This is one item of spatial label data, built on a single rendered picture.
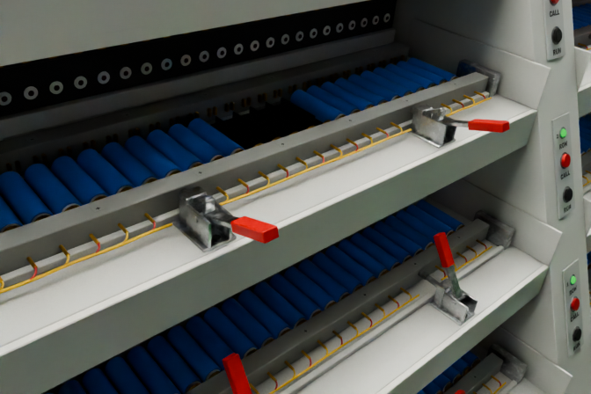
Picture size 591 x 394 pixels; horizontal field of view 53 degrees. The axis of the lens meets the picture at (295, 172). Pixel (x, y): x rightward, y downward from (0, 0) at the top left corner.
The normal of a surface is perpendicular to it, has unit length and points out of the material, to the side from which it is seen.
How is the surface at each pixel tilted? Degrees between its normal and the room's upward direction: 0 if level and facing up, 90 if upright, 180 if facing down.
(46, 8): 113
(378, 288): 22
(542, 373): 90
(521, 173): 90
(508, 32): 90
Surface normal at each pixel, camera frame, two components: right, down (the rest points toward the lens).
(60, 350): 0.66, 0.44
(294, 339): 0.08, -0.85
